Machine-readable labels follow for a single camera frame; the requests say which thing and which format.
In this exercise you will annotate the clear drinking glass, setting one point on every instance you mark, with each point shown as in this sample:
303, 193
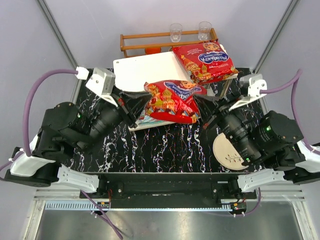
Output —
175, 32
204, 29

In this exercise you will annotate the black marble mat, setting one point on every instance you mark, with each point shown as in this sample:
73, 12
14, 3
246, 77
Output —
172, 148

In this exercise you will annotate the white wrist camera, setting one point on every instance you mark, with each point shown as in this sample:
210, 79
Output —
250, 87
101, 83

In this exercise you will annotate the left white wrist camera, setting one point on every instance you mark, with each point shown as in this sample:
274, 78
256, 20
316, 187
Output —
101, 83

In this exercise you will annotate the orange round object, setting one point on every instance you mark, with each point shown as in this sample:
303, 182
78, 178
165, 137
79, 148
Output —
152, 50

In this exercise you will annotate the red Konfety candy bag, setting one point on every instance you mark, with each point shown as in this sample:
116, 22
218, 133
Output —
173, 101
205, 62

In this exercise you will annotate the white two-tier shelf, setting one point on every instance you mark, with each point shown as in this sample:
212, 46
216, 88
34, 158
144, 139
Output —
133, 73

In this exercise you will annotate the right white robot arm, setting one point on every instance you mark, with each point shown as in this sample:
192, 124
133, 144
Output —
276, 142

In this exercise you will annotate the teal Fox's mint candy bag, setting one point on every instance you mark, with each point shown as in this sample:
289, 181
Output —
145, 119

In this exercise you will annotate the left clear drinking glass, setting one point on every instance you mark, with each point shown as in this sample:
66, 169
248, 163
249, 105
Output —
175, 32

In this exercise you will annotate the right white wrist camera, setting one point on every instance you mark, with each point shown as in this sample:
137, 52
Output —
250, 87

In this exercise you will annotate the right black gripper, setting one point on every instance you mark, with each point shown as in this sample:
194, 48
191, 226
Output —
214, 114

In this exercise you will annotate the right clear drinking glass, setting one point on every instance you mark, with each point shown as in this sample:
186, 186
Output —
204, 29

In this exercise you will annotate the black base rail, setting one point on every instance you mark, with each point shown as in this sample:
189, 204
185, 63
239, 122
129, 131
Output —
168, 190

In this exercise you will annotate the brown wooden rack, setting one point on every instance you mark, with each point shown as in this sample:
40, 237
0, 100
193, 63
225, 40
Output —
136, 44

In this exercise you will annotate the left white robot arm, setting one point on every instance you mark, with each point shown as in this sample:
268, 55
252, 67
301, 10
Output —
66, 129

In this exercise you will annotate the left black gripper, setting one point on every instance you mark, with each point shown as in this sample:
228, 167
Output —
126, 110

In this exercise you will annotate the cream floral plate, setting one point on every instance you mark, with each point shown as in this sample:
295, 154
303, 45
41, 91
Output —
226, 154

